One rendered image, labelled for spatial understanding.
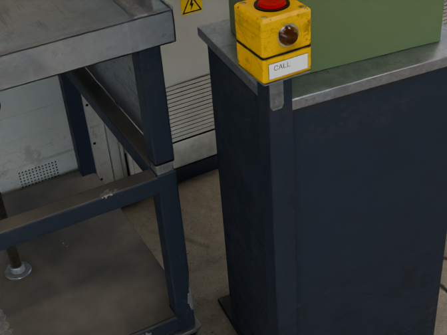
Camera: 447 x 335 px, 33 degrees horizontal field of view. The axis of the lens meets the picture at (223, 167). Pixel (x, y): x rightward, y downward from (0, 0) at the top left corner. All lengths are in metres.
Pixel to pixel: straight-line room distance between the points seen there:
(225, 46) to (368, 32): 0.24
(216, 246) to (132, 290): 0.41
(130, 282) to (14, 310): 0.25
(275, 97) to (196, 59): 0.98
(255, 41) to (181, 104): 1.09
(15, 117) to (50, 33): 0.81
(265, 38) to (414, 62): 0.30
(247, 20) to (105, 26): 0.24
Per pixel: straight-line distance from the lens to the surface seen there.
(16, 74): 1.18
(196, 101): 2.14
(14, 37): 1.21
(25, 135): 2.02
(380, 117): 1.26
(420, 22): 1.28
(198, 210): 2.15
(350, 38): 1.22
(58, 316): 1.67
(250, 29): 1.06
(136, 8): 1.23
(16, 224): 1.34
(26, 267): 1.80
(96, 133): 2.08
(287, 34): 1.04
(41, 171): 2.08
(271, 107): 1.12
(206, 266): 1.97
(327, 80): 1.19
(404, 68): 1.23
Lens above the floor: 1.32
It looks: 35 degrees down
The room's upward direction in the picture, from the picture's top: 5 degrees counter-clockwise
